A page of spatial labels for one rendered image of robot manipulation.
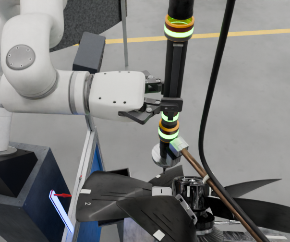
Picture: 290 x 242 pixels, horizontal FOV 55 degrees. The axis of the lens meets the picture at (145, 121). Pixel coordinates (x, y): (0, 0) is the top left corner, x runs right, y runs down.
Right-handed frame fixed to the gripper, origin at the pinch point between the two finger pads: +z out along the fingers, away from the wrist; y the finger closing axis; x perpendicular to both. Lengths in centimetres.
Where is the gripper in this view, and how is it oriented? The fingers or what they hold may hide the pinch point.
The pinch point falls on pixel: (171, 96)
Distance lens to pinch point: 53.7
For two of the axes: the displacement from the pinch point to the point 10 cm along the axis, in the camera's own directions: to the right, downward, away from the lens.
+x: 0.0, -6.5, -7.6
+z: 10.0, 0.4, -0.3
